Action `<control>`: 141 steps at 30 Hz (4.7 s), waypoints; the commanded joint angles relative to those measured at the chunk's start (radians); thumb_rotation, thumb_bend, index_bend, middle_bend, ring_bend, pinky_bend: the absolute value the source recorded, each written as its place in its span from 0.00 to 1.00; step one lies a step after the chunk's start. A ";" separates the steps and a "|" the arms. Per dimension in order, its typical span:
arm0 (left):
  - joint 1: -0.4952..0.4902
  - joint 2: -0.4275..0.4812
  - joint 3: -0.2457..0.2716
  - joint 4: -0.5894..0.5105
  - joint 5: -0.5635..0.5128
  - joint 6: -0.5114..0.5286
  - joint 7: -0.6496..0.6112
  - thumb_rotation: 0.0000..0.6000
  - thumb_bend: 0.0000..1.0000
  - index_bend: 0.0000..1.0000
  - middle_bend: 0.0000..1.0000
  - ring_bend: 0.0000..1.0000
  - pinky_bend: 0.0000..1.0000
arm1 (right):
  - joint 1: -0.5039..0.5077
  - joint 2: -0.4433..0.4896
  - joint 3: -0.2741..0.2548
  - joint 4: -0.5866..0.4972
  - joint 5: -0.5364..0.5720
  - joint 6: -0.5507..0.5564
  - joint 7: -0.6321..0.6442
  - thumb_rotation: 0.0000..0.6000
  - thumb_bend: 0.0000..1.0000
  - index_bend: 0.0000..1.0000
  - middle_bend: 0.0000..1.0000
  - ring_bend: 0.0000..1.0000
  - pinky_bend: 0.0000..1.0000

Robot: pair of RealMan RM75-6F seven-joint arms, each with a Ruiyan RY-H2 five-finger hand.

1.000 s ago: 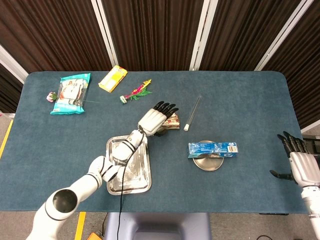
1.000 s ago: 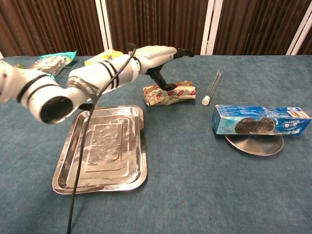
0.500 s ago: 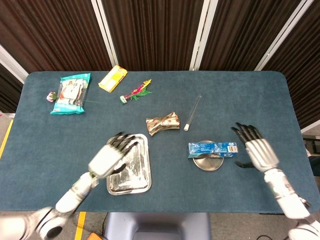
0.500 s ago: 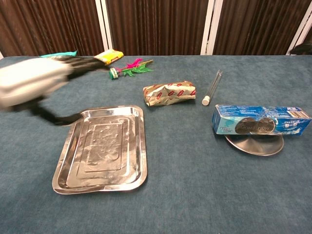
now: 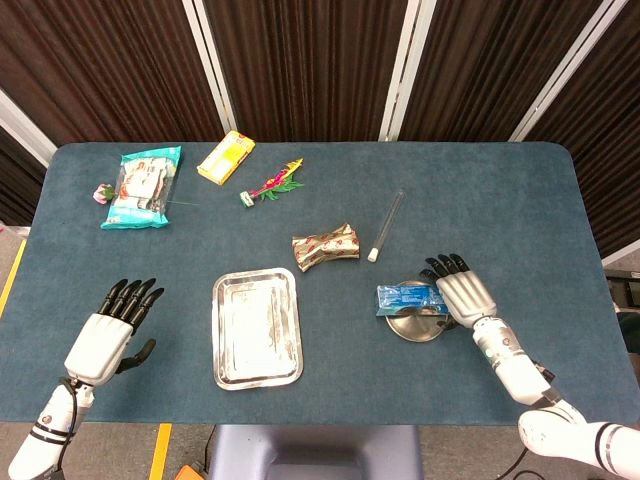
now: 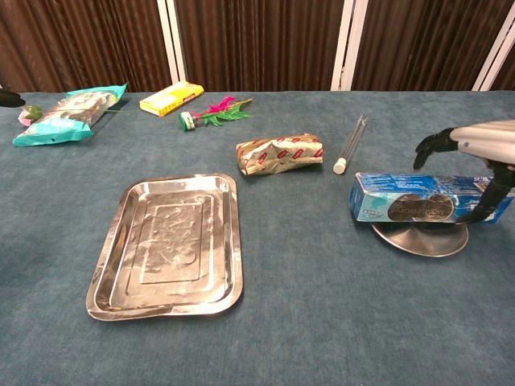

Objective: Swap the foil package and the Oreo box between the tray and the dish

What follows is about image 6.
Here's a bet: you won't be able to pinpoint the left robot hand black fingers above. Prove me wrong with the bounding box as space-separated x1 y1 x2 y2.
0 89 26 109

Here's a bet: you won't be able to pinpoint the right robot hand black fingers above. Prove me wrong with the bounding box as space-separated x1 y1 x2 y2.
413 119 515 224

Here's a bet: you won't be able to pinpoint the blue cookie box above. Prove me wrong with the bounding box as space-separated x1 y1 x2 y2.
348 171 515 225

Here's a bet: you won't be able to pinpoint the gold red snack packet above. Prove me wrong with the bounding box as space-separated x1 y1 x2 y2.
235 132 325 177

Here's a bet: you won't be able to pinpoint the artificial pink rose thin stem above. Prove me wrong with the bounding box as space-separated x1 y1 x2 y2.
18 104 122 128

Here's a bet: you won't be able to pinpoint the teal snack bag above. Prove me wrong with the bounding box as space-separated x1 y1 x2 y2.
11 83 129 147

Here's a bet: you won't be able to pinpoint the brown pleated screen panel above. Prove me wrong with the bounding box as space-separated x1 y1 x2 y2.
0 0 172 94
352 0 515 92
175 0 345 92

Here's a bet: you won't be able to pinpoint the round stainless steel plate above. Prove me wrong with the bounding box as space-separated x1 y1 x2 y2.
369 221 470 258

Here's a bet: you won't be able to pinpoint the glass test tube white cap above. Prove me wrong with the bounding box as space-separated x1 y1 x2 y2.
332 114 369 175

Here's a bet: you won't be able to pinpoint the yellow flat box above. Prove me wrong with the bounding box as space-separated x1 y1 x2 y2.
138 80 204 118

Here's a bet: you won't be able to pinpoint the green white tape roll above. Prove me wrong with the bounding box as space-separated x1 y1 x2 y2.
178 111 197 133

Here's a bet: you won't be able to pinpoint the artificial pink flower green leaves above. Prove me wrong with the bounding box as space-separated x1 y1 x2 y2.
191 95 254 128

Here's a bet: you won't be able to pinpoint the rectangular stainless steel tray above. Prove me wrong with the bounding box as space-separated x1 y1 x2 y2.
85 172 245 322

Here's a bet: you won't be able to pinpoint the white screen frame post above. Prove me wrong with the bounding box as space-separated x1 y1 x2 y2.
330 0 369 92
472 11 515 92
156 0 188 84

